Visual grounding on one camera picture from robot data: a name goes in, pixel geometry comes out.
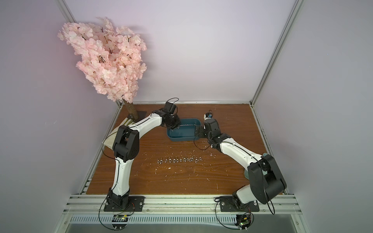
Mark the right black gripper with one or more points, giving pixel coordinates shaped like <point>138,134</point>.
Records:
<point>201,131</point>

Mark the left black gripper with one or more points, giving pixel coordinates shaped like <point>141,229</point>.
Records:
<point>178,123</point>

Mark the teal plastic storage box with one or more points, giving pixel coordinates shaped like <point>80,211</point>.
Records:
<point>186,131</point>

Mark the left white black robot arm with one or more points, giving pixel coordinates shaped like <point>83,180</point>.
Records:
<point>125,147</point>

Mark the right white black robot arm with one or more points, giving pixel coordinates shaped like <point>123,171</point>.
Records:
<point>265,178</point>

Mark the teal plastic dustpan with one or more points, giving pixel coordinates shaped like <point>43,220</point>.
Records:
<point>246,174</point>

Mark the pink artificial blossom tree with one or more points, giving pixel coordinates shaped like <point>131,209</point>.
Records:
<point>110,58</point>

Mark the right small circuit board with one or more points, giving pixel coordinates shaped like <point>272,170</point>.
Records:
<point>244,221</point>

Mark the small circuit board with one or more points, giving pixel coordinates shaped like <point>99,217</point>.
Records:
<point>119,222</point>
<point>244,221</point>

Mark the left small circuit board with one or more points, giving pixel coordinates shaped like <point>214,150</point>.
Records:
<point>119,222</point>

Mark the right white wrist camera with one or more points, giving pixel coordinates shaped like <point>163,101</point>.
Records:
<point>208,115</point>

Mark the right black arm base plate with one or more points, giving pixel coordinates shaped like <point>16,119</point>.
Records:
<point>233,204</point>

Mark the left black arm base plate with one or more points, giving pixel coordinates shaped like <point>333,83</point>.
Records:
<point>126,204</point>

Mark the aluminium front rail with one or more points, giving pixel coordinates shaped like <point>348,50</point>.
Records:
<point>179,204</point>

